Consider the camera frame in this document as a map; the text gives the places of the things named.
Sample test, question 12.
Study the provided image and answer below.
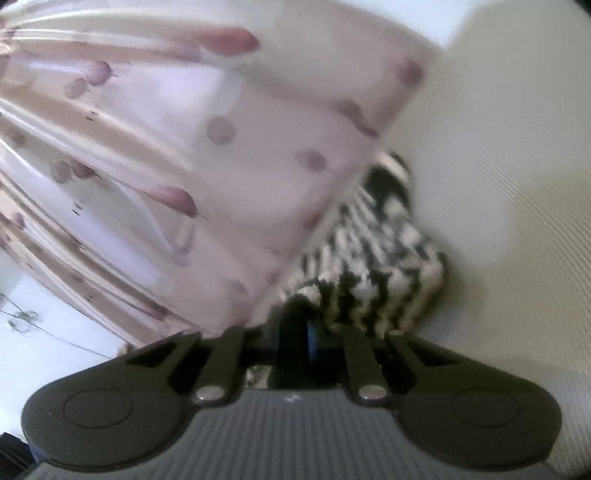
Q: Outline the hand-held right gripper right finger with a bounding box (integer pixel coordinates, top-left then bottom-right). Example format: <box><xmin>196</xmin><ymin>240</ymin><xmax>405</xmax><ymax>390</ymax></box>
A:
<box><xmin>312</xmin><ymin>323</ymin><xmax>467</xmax><ymax>407</ymax></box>

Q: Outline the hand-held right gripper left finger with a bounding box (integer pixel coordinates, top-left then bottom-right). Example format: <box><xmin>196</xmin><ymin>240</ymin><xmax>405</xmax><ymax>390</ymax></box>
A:
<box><xmin>124</xmin><ymin>308</ymin><xmax>315</xmax><ymax>409</ymax></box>

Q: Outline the black and white striped sweater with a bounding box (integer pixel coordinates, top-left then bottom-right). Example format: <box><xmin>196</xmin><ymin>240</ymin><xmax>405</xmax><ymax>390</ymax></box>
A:
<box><xmin>244</xmin><ymin>148</ymin><xmax>452</xmax><ymax>389</ymax></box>

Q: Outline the pink leaf print curtain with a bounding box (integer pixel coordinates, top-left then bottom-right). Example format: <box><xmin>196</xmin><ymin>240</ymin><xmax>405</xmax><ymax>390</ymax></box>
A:
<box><xmin>0</xmin><ymin>0</ymin><xmax>441</xmax><ymax>348</ymax></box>

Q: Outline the thin dark wire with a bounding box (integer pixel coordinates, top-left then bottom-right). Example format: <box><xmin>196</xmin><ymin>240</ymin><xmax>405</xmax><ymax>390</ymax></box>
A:
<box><xmin>0</xmin><ymin>294</ymin><xmax>122</xmax><ymax>359</ymax></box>

